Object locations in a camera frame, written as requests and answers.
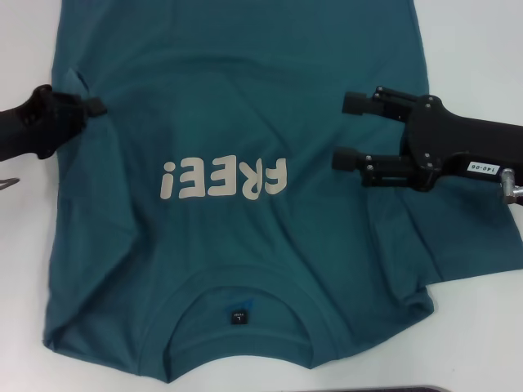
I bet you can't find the teal blue FREE print T-shirt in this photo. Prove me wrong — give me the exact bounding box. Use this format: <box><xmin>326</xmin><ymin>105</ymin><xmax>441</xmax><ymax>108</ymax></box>
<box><xmin>40</xmin><ymin>0</ymin><xmax>523</xmax><ymax>363</ymax></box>

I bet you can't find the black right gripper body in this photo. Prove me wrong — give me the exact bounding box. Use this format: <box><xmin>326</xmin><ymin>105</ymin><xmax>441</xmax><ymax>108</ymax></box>
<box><xmin>401</xmin><ymin>94</ymin><xmax>523</xmax><ymax>193</ymax></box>

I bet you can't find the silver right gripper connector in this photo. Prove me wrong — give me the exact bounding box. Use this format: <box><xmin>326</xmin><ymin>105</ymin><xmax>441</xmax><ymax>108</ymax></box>
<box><xmin>498</xmin><ymin>167</ymin><xmax>523</xmax><ymax>205</ymax></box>

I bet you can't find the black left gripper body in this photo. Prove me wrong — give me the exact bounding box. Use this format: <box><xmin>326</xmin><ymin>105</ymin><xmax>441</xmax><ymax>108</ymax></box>
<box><xmin>0</xmin><ymin>85</ymin><xmax>87</xmax><ymax>161</ymax></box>

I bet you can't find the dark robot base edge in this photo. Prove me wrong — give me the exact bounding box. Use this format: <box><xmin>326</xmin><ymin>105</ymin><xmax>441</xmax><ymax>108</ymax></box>
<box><xmin>359</xmin><ymin>385</ymin><xmax>449</xmax><ymax>392</ymax></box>

